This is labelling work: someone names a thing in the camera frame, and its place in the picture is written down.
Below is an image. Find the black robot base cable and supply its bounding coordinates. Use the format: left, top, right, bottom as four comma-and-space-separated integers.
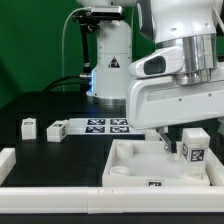
43, 74, 93, 93

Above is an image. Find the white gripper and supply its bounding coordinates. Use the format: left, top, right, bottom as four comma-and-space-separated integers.
126, 71, 224, 154

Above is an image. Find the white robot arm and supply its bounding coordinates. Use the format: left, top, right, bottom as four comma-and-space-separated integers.
78, 0, 224, 129

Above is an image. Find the black camera stand pole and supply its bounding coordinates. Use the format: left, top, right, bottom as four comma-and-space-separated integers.
80, 24, 91, 74

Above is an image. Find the black camera on stand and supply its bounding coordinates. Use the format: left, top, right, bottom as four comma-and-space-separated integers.
72, 6, 124, 22

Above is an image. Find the white marker base plate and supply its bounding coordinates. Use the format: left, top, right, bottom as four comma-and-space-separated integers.
68, 118, 143, 135

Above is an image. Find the white camera cable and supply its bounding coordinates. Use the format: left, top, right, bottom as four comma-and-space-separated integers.
61, 7, 91, 92

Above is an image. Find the white U-shaped obstacle fence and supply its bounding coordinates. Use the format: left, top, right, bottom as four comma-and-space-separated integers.
0, 146, 224, 215

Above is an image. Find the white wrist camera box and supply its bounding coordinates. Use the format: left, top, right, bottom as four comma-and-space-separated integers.
128, 46, 184, 79

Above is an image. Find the white square table top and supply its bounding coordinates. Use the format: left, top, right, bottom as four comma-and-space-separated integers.
102, 139, 210, 187

